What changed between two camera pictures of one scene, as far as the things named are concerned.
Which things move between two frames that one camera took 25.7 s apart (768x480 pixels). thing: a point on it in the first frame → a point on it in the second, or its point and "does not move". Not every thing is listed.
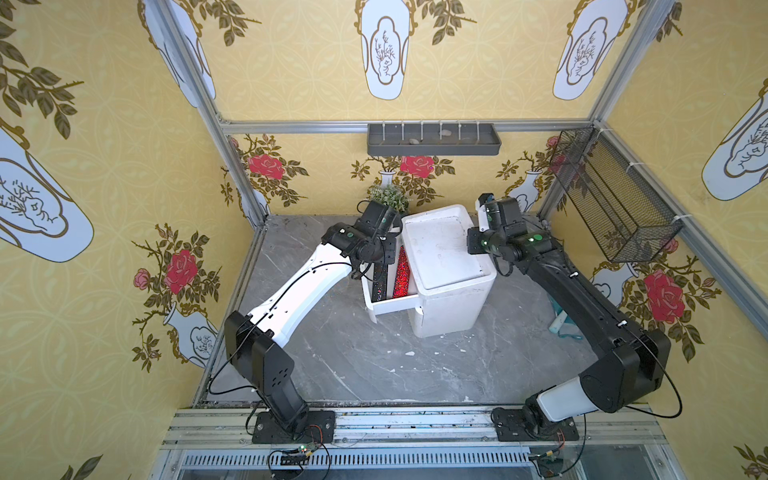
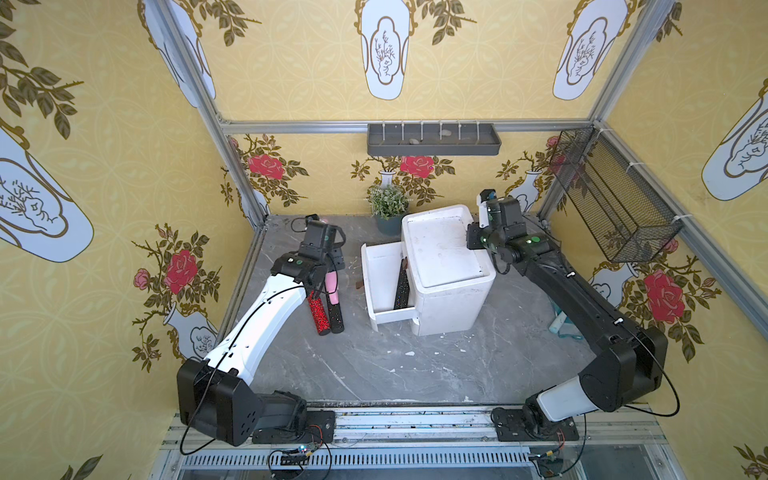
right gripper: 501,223 does not move
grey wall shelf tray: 433,139 does not move
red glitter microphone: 401,284 → 319,313
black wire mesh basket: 626,219 does not move
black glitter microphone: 379,289 → 336,321
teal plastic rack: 563,325 does not move
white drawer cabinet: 456,289 does not move
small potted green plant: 391,196 does not move
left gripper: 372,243 → 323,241
